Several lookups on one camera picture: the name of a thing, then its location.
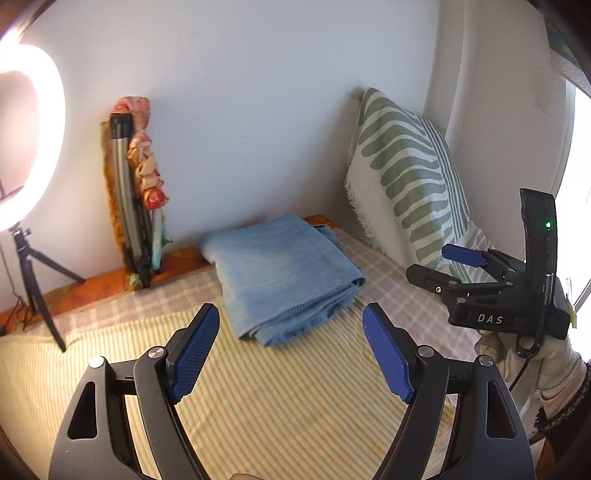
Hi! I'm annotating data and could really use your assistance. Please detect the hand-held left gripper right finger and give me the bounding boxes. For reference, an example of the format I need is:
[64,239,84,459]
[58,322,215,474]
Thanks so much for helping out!
[362,303,537,480]

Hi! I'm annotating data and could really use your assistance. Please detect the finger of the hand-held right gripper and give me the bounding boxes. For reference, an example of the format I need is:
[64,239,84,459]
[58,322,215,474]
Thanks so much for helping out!
[441,244,526,278]
[406,264,505,299]

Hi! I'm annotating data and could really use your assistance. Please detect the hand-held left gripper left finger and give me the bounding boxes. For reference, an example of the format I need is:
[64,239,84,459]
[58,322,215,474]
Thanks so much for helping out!
[48,303,220,480]

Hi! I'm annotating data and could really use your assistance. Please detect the blue denim pants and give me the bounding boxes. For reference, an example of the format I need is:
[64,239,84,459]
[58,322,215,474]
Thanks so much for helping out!
[198,213,366,348]

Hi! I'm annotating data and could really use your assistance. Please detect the person's right forearm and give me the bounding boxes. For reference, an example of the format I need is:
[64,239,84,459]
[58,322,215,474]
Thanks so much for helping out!
[531,362,591,462]

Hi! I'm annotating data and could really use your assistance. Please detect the person's right hand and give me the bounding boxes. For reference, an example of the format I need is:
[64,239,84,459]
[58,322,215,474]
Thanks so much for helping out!
[477,330,590,404]

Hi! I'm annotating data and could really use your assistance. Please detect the green patterned pillow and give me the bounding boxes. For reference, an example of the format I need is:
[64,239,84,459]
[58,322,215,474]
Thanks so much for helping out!
[344,88,497,284]

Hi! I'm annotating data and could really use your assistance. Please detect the yellow striped blanket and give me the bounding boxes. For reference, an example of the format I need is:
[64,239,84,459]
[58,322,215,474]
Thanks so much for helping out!
[0,295,462,480]

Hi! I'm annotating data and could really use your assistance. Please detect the bright window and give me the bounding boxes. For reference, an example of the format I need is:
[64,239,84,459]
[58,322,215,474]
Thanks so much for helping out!
[554,83,591,315]

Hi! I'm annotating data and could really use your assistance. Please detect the black mini tripod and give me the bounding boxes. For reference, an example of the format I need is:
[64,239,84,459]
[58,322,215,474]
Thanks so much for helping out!
[11,224,88,352]

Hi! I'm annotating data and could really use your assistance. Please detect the orange fuzzy cloth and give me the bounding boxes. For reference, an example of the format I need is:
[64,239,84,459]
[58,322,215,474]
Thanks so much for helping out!
[100,117,127,264]

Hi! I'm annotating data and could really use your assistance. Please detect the colourful floral scarf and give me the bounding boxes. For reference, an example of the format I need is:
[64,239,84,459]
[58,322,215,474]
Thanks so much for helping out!
[113,95,172,278]

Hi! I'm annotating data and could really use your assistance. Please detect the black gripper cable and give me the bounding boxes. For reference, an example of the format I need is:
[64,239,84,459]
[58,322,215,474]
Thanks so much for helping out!
[508,272,555,388]

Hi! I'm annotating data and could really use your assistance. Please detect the black ring light cable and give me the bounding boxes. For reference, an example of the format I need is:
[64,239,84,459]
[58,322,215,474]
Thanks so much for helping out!
[0,249,38,335]

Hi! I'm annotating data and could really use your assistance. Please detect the white ring light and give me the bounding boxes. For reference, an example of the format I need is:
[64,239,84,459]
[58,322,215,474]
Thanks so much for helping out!
[0,44,66,232]

